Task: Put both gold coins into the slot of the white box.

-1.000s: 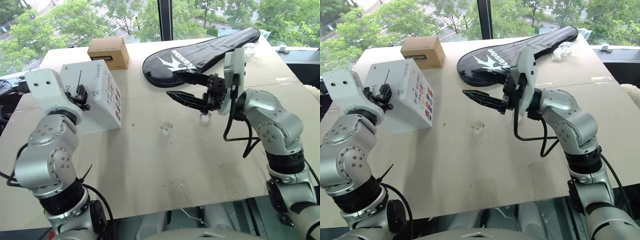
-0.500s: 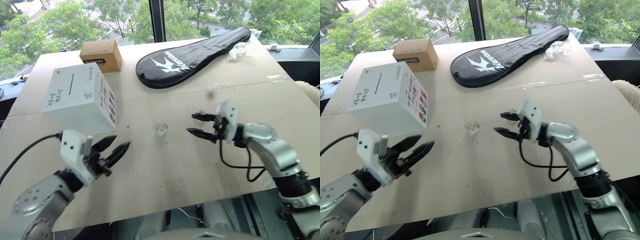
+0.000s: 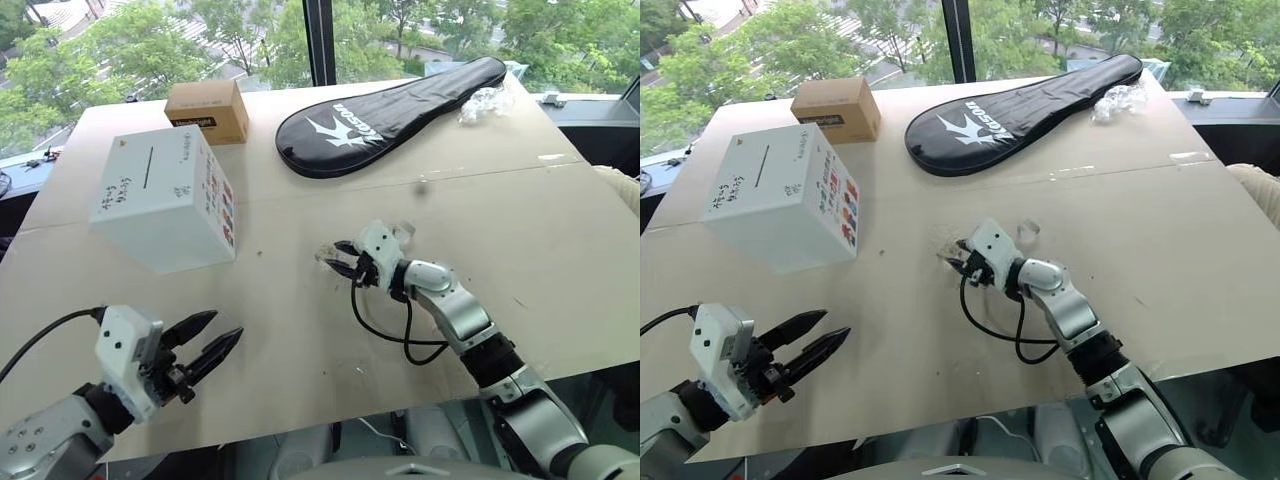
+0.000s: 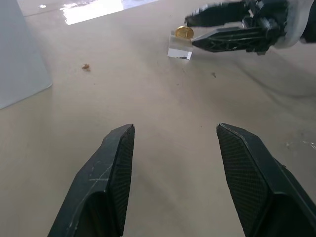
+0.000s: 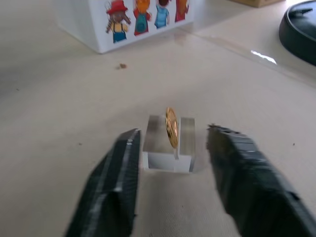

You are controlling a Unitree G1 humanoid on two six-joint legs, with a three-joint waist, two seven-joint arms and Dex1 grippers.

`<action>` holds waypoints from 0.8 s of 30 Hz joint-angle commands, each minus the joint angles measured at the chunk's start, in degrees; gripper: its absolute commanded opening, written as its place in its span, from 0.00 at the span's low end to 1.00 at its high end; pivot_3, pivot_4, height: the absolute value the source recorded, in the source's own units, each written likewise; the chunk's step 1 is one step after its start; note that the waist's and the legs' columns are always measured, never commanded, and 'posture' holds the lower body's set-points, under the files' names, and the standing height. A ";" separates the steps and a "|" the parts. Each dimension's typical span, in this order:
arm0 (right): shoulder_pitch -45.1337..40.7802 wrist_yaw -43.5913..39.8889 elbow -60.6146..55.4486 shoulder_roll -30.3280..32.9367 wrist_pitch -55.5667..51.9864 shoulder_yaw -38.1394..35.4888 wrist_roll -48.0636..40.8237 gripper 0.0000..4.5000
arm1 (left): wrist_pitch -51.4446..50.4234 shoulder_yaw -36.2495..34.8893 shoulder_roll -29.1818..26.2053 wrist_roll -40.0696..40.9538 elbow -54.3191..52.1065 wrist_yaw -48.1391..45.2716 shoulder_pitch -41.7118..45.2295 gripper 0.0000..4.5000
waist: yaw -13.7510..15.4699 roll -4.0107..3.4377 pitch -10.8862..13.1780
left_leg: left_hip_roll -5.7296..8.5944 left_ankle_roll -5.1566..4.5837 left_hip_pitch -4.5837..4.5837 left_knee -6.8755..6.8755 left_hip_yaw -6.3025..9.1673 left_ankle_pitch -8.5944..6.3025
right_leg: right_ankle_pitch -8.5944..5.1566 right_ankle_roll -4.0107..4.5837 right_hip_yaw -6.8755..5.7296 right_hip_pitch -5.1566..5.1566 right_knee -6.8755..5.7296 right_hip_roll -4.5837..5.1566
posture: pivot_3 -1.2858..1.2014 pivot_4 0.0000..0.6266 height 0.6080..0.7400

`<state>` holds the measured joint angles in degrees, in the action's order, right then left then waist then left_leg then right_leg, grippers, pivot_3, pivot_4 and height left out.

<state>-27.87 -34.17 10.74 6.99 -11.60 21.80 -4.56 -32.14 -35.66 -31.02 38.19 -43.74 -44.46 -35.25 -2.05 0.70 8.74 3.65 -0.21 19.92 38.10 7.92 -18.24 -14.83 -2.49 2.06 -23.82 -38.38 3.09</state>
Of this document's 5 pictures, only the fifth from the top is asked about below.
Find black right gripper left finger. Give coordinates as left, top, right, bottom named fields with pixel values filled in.
left=64, top=128, right=142, bottom=237

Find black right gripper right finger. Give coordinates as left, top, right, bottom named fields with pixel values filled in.
left=206, top=124, right=316, bottom=237

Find white box with cartoon children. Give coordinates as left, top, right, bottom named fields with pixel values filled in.
left=58, top=0, right=194, bottom=54

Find clear acrylic coin stand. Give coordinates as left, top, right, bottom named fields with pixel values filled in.
left=142, top=115, right=198, bottom=174

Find gold coin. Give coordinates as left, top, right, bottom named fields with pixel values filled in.
left=165, top=107, right=179, bottom=149

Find clear plastic sheet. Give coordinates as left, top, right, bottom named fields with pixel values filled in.
left=172, top=23, right=316, bottom=92

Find black round base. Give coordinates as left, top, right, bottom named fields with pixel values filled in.
left=278, top=0, right=316, bottom=57

